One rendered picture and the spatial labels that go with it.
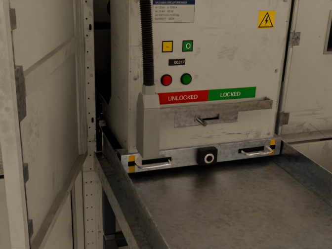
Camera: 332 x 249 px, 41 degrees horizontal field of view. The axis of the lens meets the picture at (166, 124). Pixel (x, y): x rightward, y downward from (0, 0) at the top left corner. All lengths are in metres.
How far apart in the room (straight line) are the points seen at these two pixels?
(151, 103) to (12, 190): 0.45
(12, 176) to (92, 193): 0.73
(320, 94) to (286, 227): 0.75
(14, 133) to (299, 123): 1.21
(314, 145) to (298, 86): 0.28
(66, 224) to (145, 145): 0.53
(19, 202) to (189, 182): 0.59
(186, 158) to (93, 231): 0.49
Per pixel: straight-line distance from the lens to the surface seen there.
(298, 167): 1.47
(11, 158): 0.87
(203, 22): 1.29
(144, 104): 1.17
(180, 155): 1.37
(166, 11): 1.24
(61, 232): 1.63
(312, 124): 1.84
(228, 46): 1.33
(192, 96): 1.33
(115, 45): 1.38
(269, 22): 1.39
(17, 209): 0.92
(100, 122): 1.58
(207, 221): 1.17
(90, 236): 1.69
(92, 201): 1.61
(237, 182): 1.36
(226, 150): 1.43
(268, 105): 1.41
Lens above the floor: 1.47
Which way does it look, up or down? 21 degrees down
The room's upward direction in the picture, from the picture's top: 2 degrees clockwise
